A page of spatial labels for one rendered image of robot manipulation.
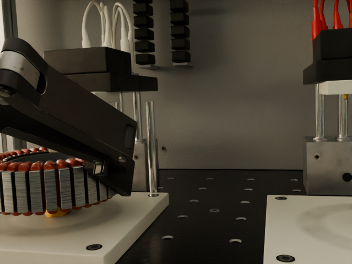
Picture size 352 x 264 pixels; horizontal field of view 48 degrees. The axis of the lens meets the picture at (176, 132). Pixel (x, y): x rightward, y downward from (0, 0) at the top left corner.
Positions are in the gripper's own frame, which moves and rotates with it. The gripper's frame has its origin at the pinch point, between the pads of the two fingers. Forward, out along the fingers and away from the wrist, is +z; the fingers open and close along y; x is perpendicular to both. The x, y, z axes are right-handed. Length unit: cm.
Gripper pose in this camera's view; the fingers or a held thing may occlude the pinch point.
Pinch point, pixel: (51, 171)
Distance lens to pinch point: 33.3
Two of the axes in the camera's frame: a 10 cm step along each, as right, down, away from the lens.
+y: 9.7, -0.2, -2.4
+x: 0.8, -9.1, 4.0
